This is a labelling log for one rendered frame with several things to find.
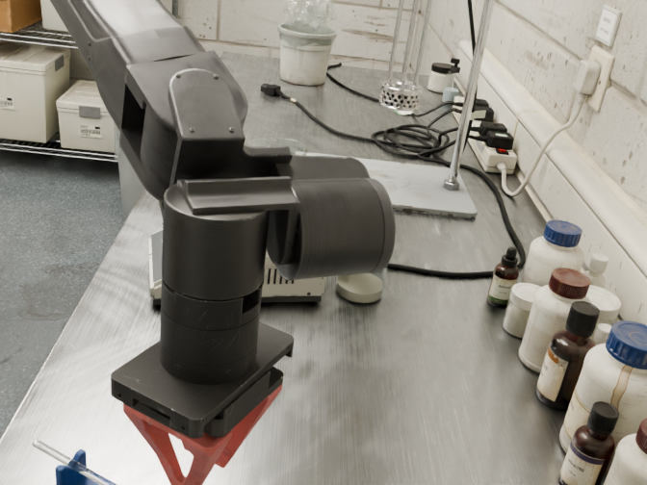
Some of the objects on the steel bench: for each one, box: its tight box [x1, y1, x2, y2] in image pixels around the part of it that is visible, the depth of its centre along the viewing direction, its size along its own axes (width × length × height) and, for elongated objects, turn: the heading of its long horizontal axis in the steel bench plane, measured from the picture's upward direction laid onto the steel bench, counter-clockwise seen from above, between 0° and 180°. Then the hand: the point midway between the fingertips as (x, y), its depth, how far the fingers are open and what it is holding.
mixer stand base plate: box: [306, 152, 478, 218], centre depth 122 cm, size 30×20×1 cm, turn 77°
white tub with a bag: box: [278, 0, 337, 86], centre depth 175 cm, size 14×14×21 cm
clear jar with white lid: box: [335, 263, 389, 305], centre depth 88 cm, size 6×6×8 cm
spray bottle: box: [441, 58, 462, 103], centre depth 175 cm, size 4×4×11 cm
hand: (201, 469), depth 48 cm, fingers open, 3 cm apart
